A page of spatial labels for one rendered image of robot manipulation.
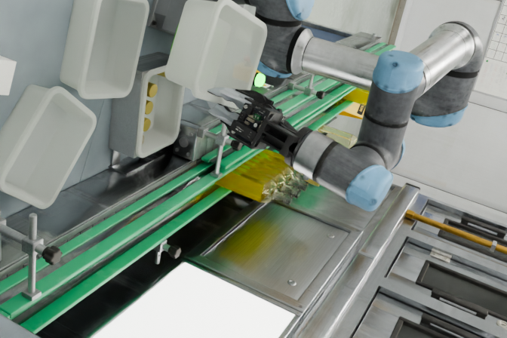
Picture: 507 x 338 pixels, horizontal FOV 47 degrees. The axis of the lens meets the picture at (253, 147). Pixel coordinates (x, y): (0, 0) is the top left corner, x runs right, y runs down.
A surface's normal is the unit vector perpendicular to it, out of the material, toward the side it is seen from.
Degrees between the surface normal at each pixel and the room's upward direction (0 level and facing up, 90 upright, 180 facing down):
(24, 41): 0
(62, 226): 90
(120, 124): 90
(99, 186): 90
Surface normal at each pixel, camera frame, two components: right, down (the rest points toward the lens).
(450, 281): 0.17, -0.90
